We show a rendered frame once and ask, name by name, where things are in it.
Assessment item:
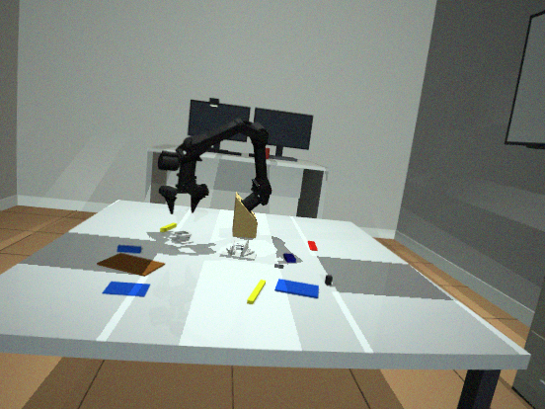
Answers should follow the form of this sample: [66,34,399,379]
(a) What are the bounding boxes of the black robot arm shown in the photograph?
[158,119,272,213]

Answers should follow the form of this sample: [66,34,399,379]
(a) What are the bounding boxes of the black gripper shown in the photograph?
[159,171,209,214]

